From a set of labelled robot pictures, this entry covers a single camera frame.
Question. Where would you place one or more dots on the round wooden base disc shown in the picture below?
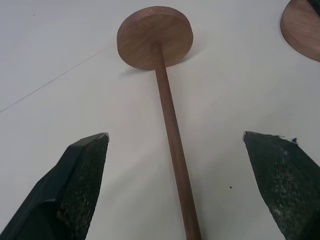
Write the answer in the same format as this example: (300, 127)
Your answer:
(303, 32)

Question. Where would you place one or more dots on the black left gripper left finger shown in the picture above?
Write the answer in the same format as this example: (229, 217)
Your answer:
(75, 185)

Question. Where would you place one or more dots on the wooden rod with disc base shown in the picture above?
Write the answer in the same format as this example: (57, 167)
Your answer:
(155, 40)

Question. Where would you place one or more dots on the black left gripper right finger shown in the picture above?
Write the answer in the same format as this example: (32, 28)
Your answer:
(282, 180)

